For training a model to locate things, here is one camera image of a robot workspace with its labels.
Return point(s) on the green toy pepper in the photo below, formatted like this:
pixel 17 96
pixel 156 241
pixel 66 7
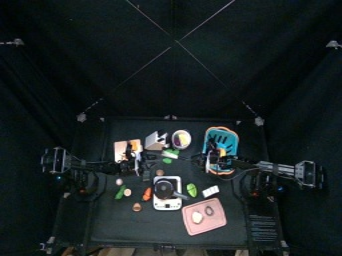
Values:
pixel 120 192

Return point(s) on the white toy egg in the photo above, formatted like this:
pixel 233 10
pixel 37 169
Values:
pixel 119 181
pixel 127 192

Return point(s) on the green toy avocado half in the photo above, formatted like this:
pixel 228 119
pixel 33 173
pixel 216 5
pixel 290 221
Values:
pixel 191 190

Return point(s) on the white toy stove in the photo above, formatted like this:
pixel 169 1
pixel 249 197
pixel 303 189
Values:
pixel 168 205

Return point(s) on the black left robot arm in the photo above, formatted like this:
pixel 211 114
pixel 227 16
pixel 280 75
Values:
pixel 97 164

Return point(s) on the purple toy food piece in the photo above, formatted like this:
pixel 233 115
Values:
pixel 177 140

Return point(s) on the black toy frying pan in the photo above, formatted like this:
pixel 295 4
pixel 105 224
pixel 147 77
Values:
pixel 163 189

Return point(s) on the grey frame bracket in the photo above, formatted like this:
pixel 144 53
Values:
pixel 169 116
pixel 17 42
pixel 259 120
pixel 332 44
pixel 80 117

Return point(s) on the small green toy piece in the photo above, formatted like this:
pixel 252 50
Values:
pixel 167 161

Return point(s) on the orange toy in basket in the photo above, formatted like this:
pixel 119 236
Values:
pixel 221 152

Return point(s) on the white text label sticker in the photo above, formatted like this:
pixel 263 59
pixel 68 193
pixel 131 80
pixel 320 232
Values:
pixel 261 226

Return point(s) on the green leafy toy vegetable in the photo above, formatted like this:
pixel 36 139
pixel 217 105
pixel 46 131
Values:
pixel 171 153

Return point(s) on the yellow toy food piece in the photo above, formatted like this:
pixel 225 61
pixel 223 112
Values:
pixel 184 137

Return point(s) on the white wooden knife holder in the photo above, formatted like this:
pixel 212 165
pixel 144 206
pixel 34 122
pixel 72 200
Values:
pixel 155 140

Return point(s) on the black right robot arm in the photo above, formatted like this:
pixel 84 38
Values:
pixel 271 166

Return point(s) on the white rectangular block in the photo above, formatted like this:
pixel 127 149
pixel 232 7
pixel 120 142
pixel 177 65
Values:
pixel 209 191

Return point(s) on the pale yellow toy slice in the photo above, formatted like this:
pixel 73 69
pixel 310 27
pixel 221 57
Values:
pixel 196 217

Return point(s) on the pink cutting board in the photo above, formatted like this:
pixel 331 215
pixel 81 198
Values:
pixel 215 221

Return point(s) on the orange toy carrot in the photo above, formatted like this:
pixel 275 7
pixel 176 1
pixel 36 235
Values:
pixel 147 194

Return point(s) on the small brown round toy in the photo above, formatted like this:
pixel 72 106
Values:
pixel 159 172

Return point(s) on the brown toy mushroom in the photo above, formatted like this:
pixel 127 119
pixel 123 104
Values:
pixel 136 207

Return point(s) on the orange box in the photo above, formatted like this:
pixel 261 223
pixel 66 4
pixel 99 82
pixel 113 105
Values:
pixel 120 148

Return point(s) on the teal basket with orange rim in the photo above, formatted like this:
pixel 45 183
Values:
pixel 224 141

